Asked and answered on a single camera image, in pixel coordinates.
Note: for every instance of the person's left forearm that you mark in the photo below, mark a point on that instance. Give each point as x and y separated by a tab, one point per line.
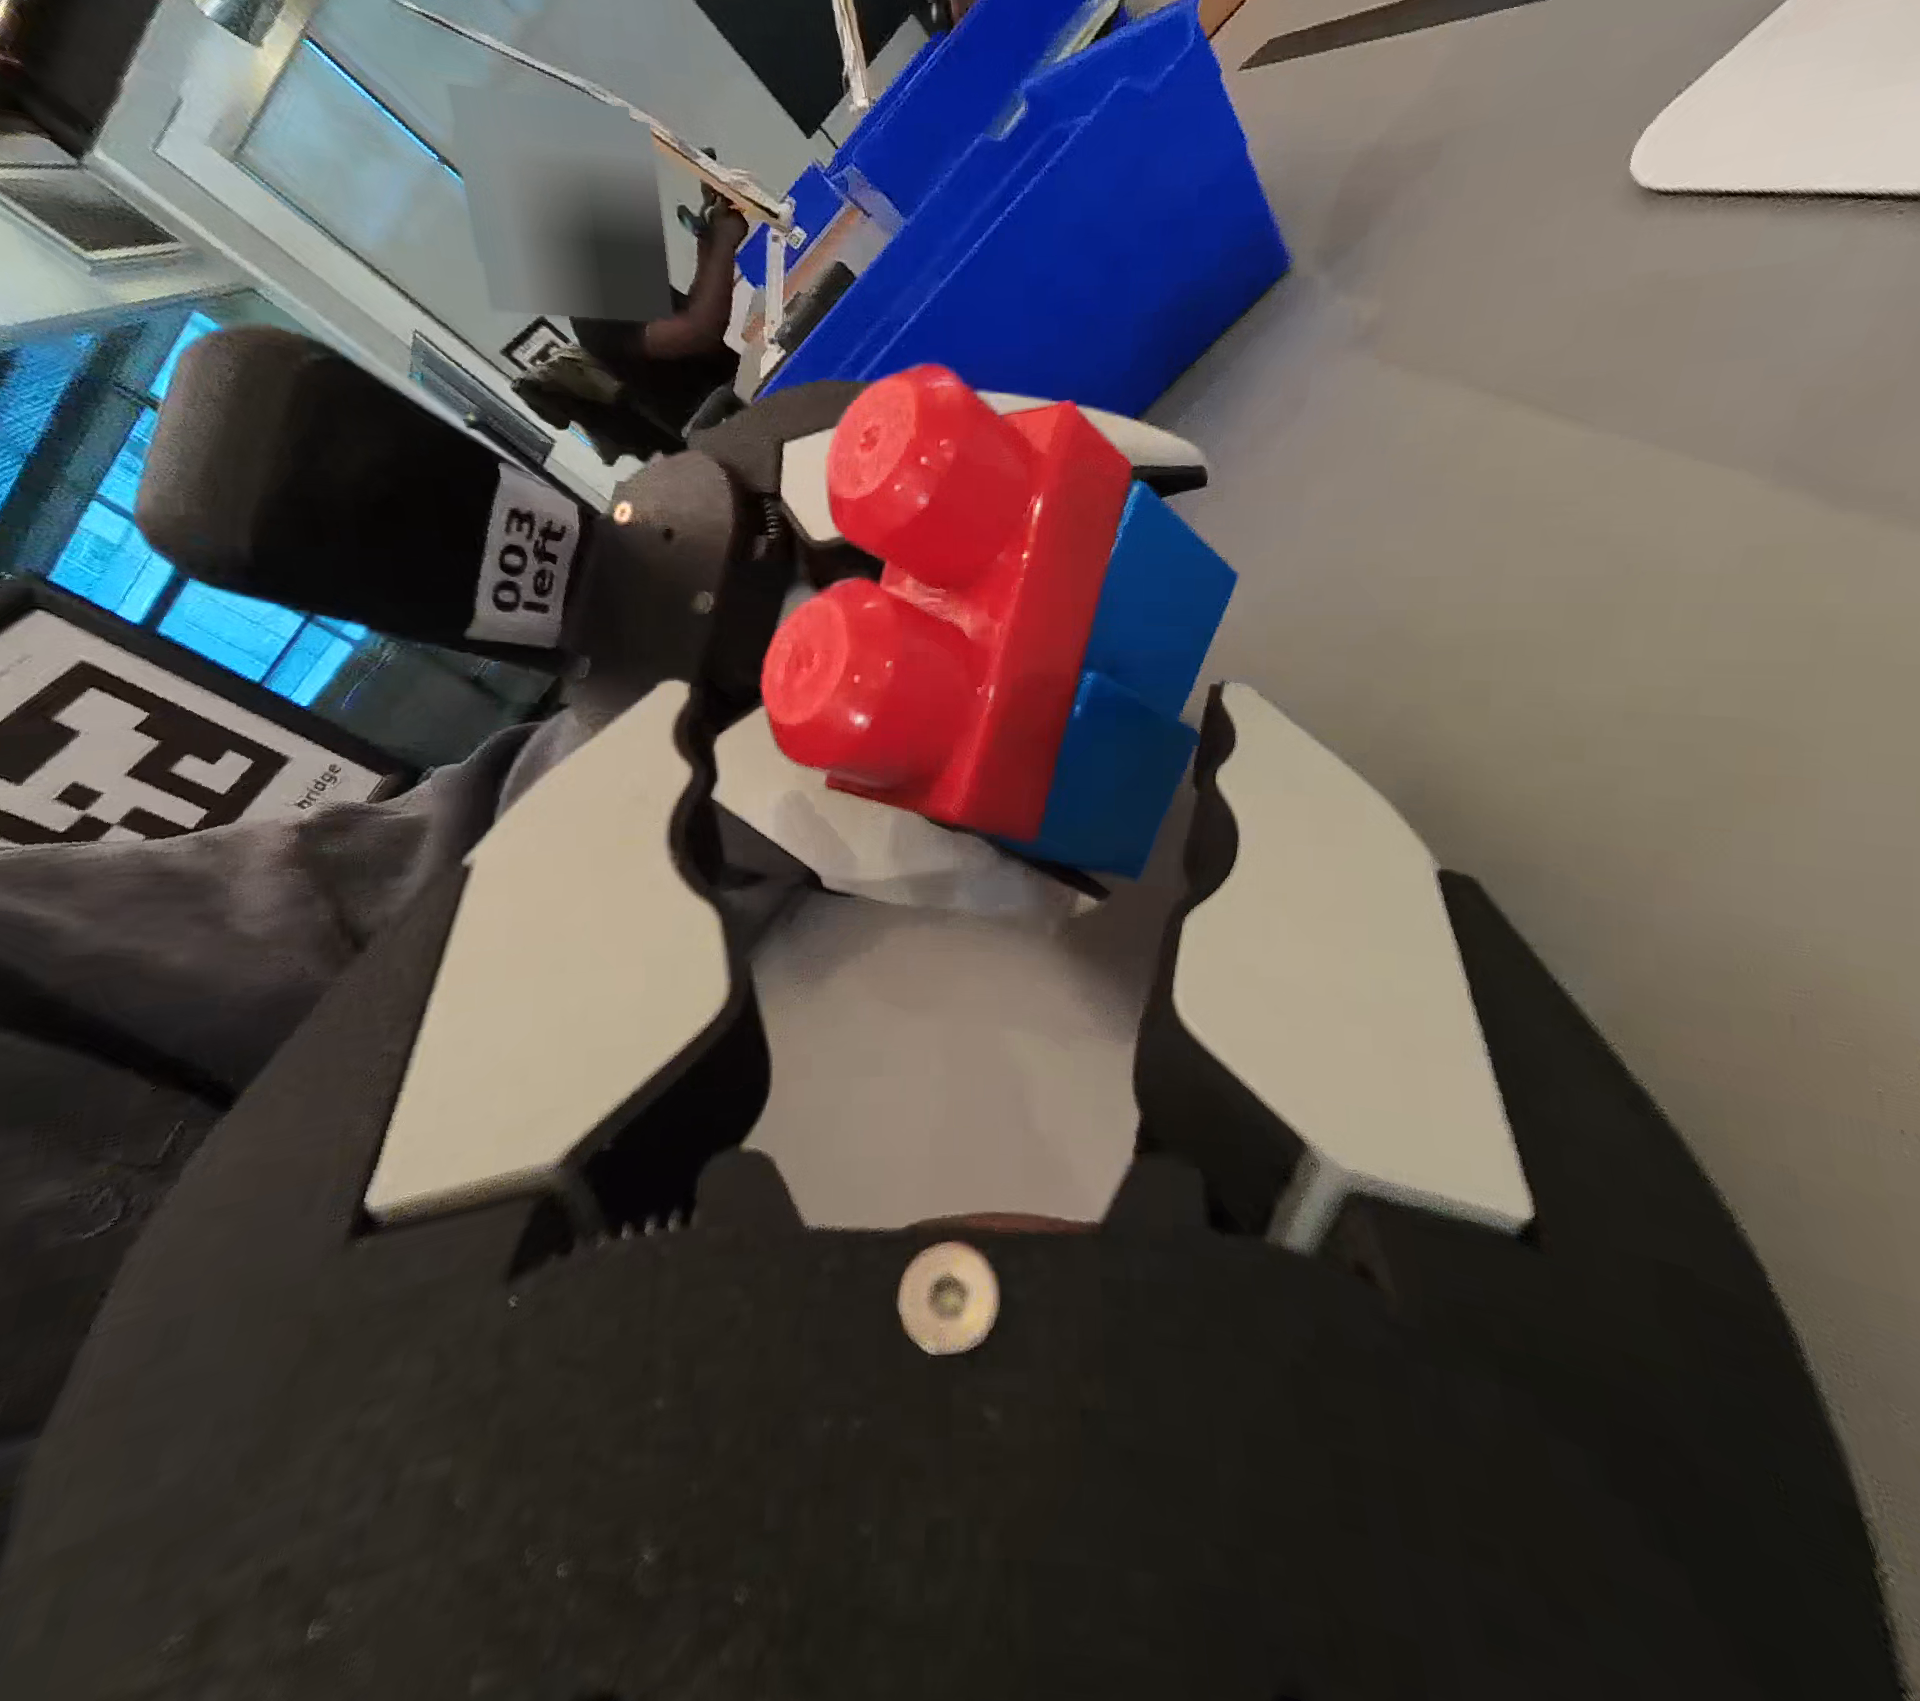
224	921

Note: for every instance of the blue plastic bin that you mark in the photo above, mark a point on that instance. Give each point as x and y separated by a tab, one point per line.
974	50
1080	231

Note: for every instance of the red two-stud block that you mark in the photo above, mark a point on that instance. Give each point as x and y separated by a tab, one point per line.
1020	621

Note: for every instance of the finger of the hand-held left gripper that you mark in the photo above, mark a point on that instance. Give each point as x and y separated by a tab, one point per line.
1148	442
901	861

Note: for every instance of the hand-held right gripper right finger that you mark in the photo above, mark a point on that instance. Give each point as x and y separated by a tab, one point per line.
1334	981

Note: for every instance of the blue one-stud block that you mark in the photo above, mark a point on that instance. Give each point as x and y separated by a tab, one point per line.
1111	788
1178	591

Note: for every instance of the grey desk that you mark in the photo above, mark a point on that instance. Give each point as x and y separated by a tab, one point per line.
1574	531

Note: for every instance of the white tilting stand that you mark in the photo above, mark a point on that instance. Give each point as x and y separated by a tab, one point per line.
1800	80

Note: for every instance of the black white marker board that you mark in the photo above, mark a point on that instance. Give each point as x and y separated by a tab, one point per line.
135	758

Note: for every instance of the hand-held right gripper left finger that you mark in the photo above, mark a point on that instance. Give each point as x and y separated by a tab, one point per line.
570	981

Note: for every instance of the person's dark clothing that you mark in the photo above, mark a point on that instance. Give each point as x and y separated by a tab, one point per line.
74	1205

